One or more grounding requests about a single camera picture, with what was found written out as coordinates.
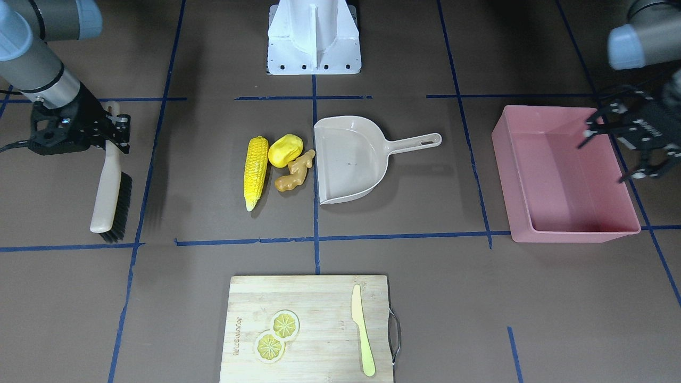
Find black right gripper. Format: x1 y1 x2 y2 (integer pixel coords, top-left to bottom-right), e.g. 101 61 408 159
28 86 131 155

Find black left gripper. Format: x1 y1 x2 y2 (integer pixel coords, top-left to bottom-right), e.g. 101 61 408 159
577 70 680 184

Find beige hand brush black bristles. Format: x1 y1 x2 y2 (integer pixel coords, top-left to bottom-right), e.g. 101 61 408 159
89 101 133 244

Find yellow toy corn cob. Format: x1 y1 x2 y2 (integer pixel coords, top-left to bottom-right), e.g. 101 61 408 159
243 136 269 212

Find yellow toy bell pepper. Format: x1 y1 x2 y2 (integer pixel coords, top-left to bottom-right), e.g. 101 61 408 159
268 134 304 168

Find tan toy ginger root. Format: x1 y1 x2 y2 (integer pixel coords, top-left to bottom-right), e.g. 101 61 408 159
274 149 316 192

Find beige plastic dustpan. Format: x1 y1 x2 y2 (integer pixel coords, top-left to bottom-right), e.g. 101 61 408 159
314 115 442 205

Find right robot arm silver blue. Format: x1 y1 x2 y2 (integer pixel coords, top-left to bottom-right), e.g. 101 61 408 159
1 1 131 155

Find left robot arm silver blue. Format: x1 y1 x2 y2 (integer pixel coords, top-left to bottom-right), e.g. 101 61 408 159
579 1 680 182

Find pink plastic bin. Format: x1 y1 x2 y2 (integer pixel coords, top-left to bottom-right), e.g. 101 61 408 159
492 105 641 243

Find lemon slice upper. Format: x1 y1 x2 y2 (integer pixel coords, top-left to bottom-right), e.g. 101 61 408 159
271 310 300 342

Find lemon slice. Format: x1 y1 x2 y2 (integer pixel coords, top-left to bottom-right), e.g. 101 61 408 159
271 310 300 342
254 330 286 364

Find lemon slice lower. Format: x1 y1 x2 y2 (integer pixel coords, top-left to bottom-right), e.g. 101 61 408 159
254 330 286 364

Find wooden cutting board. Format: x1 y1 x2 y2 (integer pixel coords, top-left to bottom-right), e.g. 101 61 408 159
219 275 399 382

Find yellow-green plastic knife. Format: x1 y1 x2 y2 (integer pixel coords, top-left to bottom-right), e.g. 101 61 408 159
351 284 376 377

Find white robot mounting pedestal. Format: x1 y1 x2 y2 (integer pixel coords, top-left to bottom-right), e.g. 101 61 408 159
266 1 362 76

